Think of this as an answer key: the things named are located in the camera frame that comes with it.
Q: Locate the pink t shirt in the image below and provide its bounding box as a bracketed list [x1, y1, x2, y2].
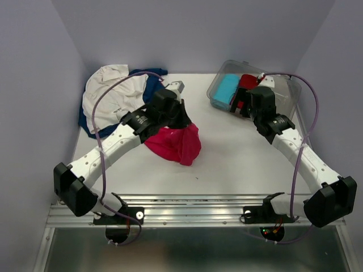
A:
[144, 123, 201, 167]

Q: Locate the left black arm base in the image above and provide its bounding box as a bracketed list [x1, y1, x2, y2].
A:
[93, 206, 145, 227]

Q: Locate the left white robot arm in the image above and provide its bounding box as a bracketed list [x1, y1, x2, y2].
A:
[53, 89, 191, 223]

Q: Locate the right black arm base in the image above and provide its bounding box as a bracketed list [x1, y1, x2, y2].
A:
[240, 205, 294, 224]

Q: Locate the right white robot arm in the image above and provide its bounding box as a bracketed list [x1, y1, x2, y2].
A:
[231, 87, 357, 228]

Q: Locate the rolled cyan t shirt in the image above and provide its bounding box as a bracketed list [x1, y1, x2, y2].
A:
[212, 74, 240, 105]

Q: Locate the rolled dark red t shirt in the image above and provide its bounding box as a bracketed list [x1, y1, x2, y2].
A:
[234, 74, 258, 104]

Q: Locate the clear plastic bin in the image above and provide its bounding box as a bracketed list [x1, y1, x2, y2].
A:
[206, 60, 301, 118]

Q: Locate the navy blue t shirt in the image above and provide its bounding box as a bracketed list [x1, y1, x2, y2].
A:
[78, 68, 168, 139]

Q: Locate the white t shirt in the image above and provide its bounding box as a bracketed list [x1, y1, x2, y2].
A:
[81, 65, 149, 136]

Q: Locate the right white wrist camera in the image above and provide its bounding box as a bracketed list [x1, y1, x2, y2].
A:
[257, 73, 275, 88]

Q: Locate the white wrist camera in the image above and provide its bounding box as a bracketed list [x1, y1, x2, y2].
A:
[257, 73, 275, 88]
[166, 80, 185, 94]

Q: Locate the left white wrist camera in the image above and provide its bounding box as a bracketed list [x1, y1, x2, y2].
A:
[166, 80, 185, 94]

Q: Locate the aluminium mounting rail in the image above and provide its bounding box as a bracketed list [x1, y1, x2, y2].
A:
[45, 193, 347, 228]

